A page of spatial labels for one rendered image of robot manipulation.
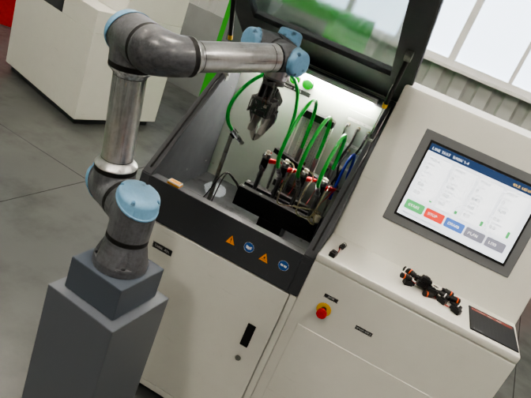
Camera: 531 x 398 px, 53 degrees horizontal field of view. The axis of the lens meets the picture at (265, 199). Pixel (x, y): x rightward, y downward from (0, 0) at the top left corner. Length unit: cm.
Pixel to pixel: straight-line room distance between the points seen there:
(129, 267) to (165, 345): 81
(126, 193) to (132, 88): 27
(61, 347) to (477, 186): 142
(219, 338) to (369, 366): 56
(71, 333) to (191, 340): 68
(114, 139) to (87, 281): 38
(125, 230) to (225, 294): 68
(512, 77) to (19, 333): 468
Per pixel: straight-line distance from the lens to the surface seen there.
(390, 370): 194
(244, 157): 238
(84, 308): 152
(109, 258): 146
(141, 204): 139
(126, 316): 153
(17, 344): 256
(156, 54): 126
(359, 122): 220
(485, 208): 198
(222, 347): 210
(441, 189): 197
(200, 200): 190
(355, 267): 182
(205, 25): 675
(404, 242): 198
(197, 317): 209
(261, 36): 156
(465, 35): 569
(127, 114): 142
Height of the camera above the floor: 176
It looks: 23 degrees down
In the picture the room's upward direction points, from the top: 22 degrees clockwise
